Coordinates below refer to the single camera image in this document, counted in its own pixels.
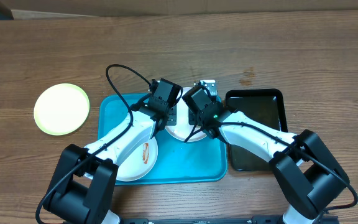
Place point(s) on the teal plastic tray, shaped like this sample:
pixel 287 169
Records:
pixel 177 162

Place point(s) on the yellow-green rimmed plate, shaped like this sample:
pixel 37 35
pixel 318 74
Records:
pixel 61 109

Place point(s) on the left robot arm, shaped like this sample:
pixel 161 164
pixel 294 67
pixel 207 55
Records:
pixel 82 184

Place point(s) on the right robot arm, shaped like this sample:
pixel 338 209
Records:
pixel 311 179

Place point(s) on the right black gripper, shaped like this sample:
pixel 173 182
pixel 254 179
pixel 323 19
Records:
pixel 193 116

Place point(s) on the black water tray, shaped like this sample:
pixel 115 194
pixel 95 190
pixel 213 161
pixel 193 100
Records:
pixel 265 106

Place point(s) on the white plate top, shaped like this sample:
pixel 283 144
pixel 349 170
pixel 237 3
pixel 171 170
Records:
pixel 182 129

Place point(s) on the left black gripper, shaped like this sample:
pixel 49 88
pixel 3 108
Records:
pixel 173 116

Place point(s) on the white plate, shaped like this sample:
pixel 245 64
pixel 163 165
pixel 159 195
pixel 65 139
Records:
pixel 182 129
pixel 139 163

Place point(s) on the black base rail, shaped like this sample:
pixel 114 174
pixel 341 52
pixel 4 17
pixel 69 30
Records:
pixel 264 219

